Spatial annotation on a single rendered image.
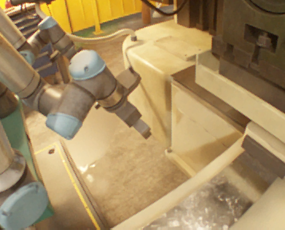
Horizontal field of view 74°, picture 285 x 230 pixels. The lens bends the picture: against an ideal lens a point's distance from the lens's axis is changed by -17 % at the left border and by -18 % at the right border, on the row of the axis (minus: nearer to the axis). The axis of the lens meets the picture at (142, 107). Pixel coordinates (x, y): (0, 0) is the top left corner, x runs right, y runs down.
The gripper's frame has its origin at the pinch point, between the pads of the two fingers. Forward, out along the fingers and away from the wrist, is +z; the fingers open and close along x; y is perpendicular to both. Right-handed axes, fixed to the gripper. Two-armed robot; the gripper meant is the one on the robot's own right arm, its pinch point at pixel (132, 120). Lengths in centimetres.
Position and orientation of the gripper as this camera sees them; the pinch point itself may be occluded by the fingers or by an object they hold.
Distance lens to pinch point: 71.5
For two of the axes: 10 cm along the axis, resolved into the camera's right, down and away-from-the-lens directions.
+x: 6.5, 5.4, -5.3
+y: -6.9, 7.1, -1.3
